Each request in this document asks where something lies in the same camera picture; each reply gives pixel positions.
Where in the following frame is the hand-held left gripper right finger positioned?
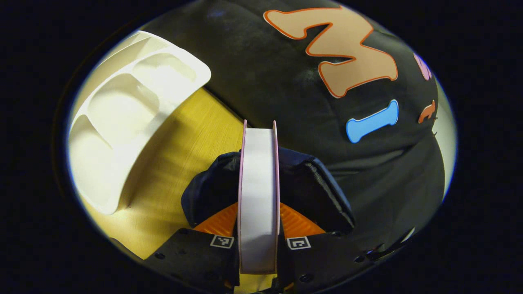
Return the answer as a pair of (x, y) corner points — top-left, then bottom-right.
(279, 202), (380, 294)

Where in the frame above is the blue schoolbag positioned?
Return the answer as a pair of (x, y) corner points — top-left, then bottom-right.
(181, 147), (355, 235)

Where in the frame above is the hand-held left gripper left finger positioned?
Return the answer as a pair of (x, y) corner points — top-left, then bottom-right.
(143, 202), (241, 294)

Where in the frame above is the white plastic bookshelf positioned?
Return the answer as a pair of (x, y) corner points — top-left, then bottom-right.
(67, 30), (212, 216)

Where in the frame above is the pink cover book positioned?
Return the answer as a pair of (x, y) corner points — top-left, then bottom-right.
(237, 120), (282, 275)

